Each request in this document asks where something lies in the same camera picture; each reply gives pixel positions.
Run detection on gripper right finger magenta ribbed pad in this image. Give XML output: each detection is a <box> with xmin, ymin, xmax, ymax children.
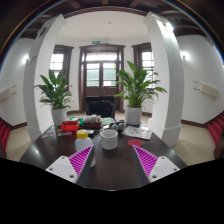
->
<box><xmin>133</xmin><ymin>145</ymin><xmax>179</xmax><ymax>183</ymax></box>

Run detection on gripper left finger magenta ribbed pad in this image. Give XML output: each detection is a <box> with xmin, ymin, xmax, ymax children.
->
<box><xmin>47</xmin><ymin>145</ymin><xmax>95</xmax><ymax>183</ymax></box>

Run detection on clear bottle with yellow cap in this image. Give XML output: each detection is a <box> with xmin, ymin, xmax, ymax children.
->
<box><xmin>74</xmin><ymin>129</ymin><xmax>97</xmax><ymax>168</ymax></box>

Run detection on red round coaster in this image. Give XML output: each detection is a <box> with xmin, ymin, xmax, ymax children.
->
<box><xmin>128</xmin><ymin>139</ymin><xmax>143</xmax><ymax>147</ymax></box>

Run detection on printed paper sheet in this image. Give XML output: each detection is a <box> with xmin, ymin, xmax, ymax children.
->
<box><xmin>122</xmin><ymin>126</ymin><xmax>152</xmax><ymax>140</ymax></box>

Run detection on red plastic tray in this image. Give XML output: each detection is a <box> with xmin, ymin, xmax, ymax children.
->
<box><xmin>61</xmin><ymin>121</ymin><xmax>80</xmax><ymax>132</ymax></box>

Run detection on white speckled ceramic cup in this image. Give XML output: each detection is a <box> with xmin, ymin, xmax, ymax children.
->
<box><xmin>100</xmin><ymin>129</ymin><xmax>118</xmax><ymax>150</ymax></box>

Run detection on grey round balls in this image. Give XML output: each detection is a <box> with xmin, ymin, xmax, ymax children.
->
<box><xmin>111</xmin><ymin>123</ymin><xmax>124</xmax><ymax>131</ymax></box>

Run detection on right white pillar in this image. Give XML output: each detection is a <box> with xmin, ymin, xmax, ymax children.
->
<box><xmin>144</xmin><ymin>12</ymin><xmax>184</xmax><ymax>147</ymax></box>

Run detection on white pillar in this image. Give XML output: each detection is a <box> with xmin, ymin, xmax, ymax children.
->
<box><xmin>22</xmin><ymin>13</ymin><xmax>67</xmax><ymax>143</ymax></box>
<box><xmin>144</xmin><ymin>12</ymin><xmax>184</xmax><ymax>147</ymax></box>

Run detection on green paper pad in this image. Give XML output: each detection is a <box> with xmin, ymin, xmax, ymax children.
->
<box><xmin>102</xmin><ymin>117</ymin><xmax>113</xmax><ymax>126</ymax></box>

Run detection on black office chair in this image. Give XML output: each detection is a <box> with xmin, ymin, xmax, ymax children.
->
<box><xmin>86</xmin><ymin>96</ymin><xmax>115</xmax><ymax>118</ymax></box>

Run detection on left potted green plant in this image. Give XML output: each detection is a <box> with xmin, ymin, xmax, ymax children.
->
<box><xmin>35</xmin><ymin>69</ymin><xmax>72</xmax><ymax>126</ymax></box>

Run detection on potted green plant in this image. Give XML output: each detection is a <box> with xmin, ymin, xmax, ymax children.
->
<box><xmin>35</xmin><ymin>69</ymin><xmax>72</xmax><ymax>126</ymax></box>
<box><xmin>116</xmin><ymin>61</ymin><xmax>166</xmax><ymax>126</ymax></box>

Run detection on right potted green plant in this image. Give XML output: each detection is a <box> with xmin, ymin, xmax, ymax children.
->
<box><xmin>116</xmin><ymin>61</ymin><xmax>166</xmax><ymax>126</ymax></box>

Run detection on dark wooden double door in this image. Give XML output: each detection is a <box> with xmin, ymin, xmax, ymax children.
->
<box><xmin>79</xmin><ymin>44</ymin><xmax>125</xmax><ymax>111</ymax></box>

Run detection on left white pillar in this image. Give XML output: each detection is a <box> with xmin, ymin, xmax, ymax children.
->
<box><xmin>22</xmin><ymin>13</ymin><xmax>67</xmax><ymax>143</ymax></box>

